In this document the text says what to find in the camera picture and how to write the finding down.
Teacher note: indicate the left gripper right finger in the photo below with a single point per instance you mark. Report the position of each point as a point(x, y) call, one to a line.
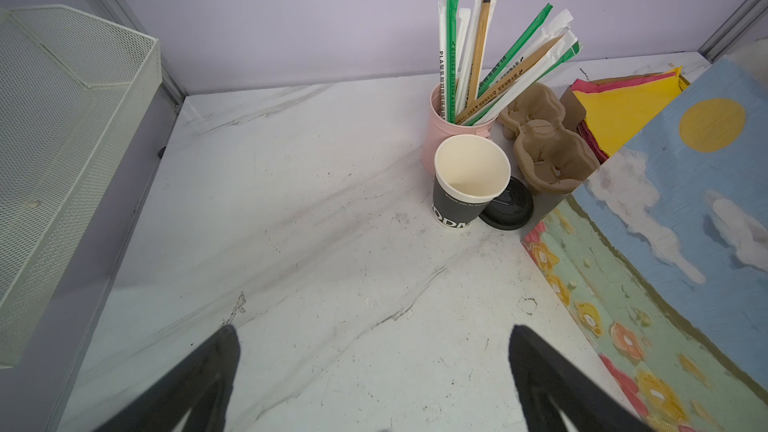
point(550, 388)

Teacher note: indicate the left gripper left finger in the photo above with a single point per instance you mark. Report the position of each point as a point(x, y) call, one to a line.
point(195, 393)

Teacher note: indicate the green paper takeout bag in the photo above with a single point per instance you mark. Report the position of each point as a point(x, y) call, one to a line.
point(660, 257)

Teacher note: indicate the black plastic cup lid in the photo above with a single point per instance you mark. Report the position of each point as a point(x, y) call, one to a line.
point(512, 209)

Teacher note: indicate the brown pulp cup carrier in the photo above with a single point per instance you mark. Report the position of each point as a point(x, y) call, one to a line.
point(551, 157)

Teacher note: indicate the black paper coffee cup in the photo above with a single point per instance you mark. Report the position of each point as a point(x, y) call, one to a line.
point(470, 171)

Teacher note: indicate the pink straw holder cup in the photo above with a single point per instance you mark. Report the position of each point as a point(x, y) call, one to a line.
point(438, 130)

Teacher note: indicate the yellow napkin stack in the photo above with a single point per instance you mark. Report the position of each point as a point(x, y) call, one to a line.
point(607, 113)

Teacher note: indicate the white mesh shelf lower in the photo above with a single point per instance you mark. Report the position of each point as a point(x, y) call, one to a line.
point(74, 90)

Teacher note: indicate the green wrapped straw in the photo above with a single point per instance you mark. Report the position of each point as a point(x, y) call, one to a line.
point(451, 32)

